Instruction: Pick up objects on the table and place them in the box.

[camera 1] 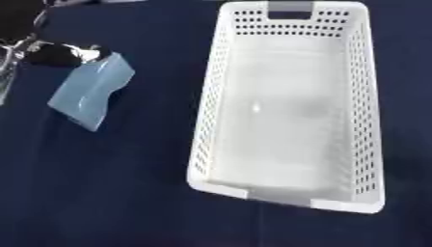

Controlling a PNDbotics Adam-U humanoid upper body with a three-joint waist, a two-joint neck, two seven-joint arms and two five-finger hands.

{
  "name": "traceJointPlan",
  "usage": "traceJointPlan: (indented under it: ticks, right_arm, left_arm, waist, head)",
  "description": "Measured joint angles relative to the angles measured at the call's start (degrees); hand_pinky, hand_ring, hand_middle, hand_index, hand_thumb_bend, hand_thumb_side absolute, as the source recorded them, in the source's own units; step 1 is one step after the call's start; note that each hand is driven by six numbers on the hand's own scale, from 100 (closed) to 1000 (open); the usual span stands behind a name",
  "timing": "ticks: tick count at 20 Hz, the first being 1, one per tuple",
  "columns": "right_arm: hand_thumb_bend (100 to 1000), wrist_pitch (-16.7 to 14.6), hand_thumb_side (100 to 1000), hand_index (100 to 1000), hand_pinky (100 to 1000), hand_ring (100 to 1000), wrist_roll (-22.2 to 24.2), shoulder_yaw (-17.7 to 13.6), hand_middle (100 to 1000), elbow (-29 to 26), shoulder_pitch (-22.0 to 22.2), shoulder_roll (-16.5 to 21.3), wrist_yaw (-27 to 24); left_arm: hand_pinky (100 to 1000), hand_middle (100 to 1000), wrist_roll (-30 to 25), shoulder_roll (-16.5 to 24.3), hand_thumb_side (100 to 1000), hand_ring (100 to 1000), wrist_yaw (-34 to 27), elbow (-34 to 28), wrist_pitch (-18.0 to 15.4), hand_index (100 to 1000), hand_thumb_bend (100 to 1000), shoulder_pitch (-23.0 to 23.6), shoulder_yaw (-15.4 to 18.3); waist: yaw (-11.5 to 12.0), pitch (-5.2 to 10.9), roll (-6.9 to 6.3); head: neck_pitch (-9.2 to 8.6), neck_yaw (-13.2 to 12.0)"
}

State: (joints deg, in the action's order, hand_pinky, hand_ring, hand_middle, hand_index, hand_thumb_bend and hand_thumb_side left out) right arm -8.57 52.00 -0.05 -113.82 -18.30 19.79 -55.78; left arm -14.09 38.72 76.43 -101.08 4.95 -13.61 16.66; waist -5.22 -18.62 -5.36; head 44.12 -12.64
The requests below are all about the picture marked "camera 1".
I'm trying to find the pale blue plastic bottle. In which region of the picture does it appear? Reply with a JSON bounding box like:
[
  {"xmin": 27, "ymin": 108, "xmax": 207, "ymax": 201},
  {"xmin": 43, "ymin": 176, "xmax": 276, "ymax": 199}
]
[{"xmin": 45, "ymin": 51, "xmax": 137, "ymax": 133}]

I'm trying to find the white perforated plastic basket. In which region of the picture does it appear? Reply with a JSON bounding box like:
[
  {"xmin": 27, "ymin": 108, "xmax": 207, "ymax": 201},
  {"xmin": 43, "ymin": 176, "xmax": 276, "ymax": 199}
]
[{"xmin": 185, "ymin": 0, "xmax": 389, "ymax": 214}]

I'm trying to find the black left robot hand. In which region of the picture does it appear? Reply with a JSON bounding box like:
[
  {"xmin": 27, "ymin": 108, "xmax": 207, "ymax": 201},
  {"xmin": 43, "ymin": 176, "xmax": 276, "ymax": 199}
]
[{"xmin": 23, "ymin": 42, "xmax": 115, "ymax": 69}]

